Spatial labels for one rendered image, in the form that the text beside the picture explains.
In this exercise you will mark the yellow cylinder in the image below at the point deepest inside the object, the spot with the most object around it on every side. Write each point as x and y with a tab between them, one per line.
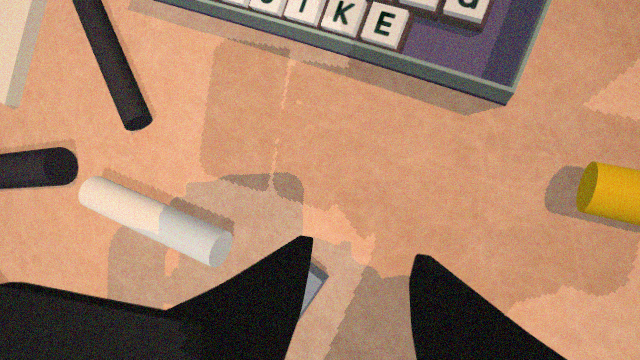
611	192

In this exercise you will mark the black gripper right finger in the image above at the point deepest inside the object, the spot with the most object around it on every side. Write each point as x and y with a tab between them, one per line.
451	321

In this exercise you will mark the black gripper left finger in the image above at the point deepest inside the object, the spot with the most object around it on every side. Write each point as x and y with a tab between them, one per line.
251	316

